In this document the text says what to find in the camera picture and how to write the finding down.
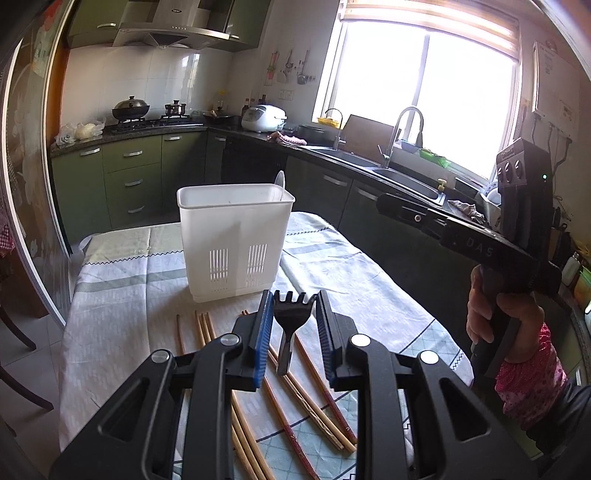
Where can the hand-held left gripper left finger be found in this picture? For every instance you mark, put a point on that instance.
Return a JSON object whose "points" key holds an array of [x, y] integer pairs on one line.
{"points": [[261, 341]]}

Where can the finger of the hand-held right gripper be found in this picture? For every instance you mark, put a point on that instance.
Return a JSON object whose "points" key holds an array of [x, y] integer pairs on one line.
{"points": [[406, 212]]}

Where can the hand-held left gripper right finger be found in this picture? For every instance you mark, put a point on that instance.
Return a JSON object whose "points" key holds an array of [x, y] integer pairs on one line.
{"points": [[325, 341]]}

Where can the black pasta fork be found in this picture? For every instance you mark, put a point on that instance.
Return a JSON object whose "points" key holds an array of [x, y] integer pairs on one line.
{"points": [[291, 323]]}

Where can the pile of wooden chopsticks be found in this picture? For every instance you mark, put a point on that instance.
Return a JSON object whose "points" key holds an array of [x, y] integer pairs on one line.
{"points": [[247, 441]]}

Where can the white plastic utensil basket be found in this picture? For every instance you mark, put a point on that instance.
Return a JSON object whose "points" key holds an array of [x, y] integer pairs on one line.
{"points": [[231, 230]]}

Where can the person's right hand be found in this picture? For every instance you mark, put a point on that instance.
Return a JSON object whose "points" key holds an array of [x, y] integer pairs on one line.
{"points": [[524, 314]]}

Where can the steel double sink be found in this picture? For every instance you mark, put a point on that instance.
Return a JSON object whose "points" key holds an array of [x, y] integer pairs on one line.
{"points": [[401, 180]]}

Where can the dish rack with bowls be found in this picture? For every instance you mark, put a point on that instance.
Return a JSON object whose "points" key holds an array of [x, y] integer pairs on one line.
{"points": [[491, 207]]}

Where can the green sink cabinet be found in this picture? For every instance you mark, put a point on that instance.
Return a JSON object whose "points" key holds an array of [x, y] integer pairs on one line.
{"points": [[369, 230]]}

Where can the grey rag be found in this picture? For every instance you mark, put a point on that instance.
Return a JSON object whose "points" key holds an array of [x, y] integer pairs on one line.
{"points": [[466, 210]]}

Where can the green plastic container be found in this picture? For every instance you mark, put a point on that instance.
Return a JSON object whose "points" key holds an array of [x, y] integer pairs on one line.
{"points": [[434, 158]]}

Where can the tall steel kitchen faucet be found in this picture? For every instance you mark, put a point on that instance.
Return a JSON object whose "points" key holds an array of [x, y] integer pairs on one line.
{"points": [[392, 138]]}

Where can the yellow green container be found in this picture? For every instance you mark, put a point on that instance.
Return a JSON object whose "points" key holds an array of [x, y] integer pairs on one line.
{"points": [[582, 286]]}

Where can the brown cutting board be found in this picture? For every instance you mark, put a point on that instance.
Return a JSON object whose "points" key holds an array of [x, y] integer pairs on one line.
{"points": [[369, 134]]}

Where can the small steel faucet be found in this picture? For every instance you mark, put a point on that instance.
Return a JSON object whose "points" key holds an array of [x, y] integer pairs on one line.
{"points": [[339, 134]]}

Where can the yellow basket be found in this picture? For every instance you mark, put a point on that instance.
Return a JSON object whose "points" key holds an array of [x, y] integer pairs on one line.
{"points": [[328, 122]]}

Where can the black round pot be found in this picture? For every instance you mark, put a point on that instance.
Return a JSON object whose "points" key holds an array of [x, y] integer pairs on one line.
{"points": [[311, 133]]}

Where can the kitchen window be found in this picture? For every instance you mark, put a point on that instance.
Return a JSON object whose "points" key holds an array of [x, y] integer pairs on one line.
{"points": [[461, 101]]}

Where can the patterned grey tablecloth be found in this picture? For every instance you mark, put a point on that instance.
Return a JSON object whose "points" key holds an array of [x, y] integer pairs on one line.
{"points": [[138, 300]]}

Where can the white plastic spoon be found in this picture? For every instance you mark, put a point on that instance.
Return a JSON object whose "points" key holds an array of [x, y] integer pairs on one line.
{"points": [[280, 179]]}

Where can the white water heater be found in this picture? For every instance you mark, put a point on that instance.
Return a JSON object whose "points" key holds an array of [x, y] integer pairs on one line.
{"points": [[554, 87]]}

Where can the pink cloth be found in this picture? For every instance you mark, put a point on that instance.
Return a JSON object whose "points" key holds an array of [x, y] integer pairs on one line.
{"points": [[288, 139]]}

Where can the white rice cooker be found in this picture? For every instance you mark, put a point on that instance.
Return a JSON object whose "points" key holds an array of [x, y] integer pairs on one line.
{"points": [[263, 119]]}

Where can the sauce bottles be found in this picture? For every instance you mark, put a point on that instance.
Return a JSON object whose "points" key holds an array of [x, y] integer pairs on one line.
{"points": [[254, 104]]}

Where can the hanging kitchen tools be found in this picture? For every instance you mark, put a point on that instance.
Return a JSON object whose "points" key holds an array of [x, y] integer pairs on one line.
{"points": [[288, 67]]}

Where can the striped window blind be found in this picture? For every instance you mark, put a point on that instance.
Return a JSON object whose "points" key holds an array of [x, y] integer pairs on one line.
{"points": [[438, 23]]}

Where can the green drawer cabinet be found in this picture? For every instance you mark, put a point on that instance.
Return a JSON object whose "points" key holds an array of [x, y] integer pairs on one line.
{"points": [[134, 184]]}

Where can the frying pan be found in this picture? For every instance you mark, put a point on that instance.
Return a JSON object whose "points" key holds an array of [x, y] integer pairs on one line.
{"points": [[221, 117]]}

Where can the black gas stove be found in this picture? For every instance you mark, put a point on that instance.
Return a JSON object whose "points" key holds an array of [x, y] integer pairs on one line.
{"points": [[157, 124]]}

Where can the green upper cabinet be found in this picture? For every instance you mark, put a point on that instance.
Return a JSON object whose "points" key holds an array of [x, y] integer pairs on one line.
{"points": [[92, 23], [249, 23]]}

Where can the dark wooden chair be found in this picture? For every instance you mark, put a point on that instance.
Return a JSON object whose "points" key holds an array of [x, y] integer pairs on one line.
{"points": [[18, 383]]}

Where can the small lidded cooking pot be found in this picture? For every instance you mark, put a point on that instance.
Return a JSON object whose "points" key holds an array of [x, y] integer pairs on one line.
{"points": [[175, 110]]}

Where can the black wok with lid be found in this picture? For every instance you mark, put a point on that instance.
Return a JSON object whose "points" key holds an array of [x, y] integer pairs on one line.
{"points": [[130, 110]]}

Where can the clear plastic bags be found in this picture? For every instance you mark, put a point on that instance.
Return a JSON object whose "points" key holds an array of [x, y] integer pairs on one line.
{"points": [[83, 131]]}

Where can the sliding glass door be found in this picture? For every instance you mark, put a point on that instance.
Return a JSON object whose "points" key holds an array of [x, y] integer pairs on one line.
{"points": [[32, 184]]}

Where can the steel range hood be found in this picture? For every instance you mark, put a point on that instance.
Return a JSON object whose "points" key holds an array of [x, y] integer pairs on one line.
{"points": [[184, 32]]}

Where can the wall socket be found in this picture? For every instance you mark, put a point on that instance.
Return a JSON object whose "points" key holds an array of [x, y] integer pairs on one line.
{"points": [[286, 95]]}

